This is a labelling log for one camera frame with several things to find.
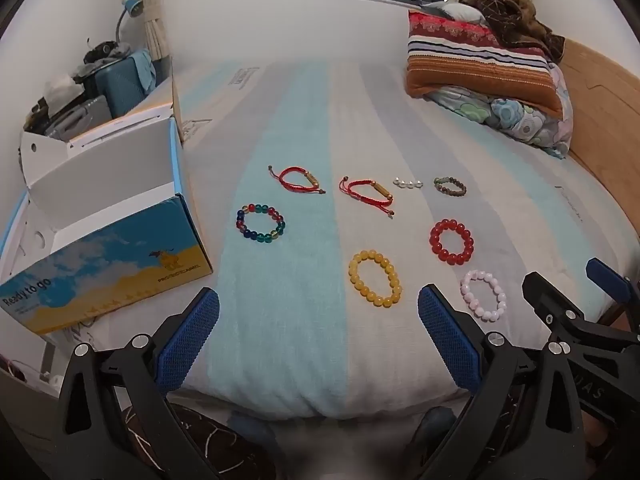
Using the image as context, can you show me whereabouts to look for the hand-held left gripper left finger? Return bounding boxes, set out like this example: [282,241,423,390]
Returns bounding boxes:
[57,287,221,480]

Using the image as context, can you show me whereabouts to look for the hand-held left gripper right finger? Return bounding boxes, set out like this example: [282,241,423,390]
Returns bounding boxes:
[417,284,588,480]

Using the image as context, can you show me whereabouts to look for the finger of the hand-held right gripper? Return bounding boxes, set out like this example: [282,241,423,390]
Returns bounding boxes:
[587,257,640,311]
[521,271,640,356]

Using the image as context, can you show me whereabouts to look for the pink bead bracelet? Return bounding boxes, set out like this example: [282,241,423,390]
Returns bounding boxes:
[460,269,508,322]

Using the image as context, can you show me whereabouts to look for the blue yellow printed cardboard box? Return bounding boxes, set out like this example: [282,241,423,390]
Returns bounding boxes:
[0,115,215,337]

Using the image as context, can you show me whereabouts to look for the yellow bead bracelet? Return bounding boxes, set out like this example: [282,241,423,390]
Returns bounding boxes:
[348,250,402,307]

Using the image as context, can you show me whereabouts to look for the red bead bracelet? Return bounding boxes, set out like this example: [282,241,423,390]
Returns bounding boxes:
[429,218,475,266]

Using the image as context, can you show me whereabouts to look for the multicolour glass bead bracelet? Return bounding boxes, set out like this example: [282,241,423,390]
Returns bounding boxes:
[236,203,287,247]

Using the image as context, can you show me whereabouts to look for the brown wooden bead bracelet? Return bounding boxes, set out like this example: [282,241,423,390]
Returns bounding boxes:
[433,175,468,197]

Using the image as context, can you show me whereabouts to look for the red cord bracelet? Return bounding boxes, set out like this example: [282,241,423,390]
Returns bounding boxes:
[338,176,397,218]
[267,164,327,196]

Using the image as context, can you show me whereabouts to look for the person's dark patterned trousers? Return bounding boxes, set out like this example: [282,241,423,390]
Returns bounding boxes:
[117,400,281,480]

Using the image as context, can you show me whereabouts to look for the striped pastel mattress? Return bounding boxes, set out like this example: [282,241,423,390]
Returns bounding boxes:
[90,57,636,418]

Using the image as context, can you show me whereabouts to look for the wooden headboard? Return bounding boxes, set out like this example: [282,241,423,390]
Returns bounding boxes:
[555,37,640,326]

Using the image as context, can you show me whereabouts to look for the floral pastel quilt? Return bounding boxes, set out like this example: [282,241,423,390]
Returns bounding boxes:
[425,62,573,160]

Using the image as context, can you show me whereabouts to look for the striped orange red pillow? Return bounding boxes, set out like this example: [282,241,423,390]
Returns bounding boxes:
[404,10,565,118]

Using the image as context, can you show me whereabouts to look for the grey suitcase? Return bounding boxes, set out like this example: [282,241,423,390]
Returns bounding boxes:
[22,92,113,138]

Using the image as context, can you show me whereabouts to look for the blue suitcase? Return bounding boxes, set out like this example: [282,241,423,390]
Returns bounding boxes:
[92,50,161,120]

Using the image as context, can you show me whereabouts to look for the light blue cloth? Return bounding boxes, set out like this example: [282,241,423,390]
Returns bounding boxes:
[132,50,159,93]

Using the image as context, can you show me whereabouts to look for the brown fuzzy blanket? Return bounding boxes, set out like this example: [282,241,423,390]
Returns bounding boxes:
[452,0,566,63]

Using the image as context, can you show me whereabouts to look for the white plastic bag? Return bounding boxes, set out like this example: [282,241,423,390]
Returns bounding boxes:
[42,72,83,102]

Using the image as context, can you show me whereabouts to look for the grey cloth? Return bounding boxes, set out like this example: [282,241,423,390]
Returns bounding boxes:
[422,0,482,22]

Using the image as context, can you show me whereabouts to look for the black bag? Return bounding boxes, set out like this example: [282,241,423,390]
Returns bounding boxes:
[82,37,131,66]

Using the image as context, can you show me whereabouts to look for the beige curtain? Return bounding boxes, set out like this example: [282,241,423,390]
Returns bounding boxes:
[135,0,173,86]

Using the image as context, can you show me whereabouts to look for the blue desk lamp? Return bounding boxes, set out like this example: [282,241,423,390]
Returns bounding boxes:
[114,0,146,46]

